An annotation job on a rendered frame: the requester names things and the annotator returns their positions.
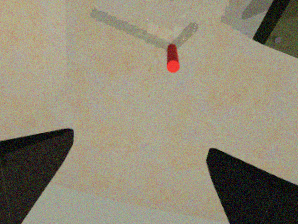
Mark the red peg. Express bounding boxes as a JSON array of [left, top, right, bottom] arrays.
[[167, 44, 180, 72]]

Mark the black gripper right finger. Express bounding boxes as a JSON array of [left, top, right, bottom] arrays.
[[206, 148, 298, 224]]

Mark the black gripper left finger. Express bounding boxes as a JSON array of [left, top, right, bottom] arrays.
[[0, 129, 74, 224]]

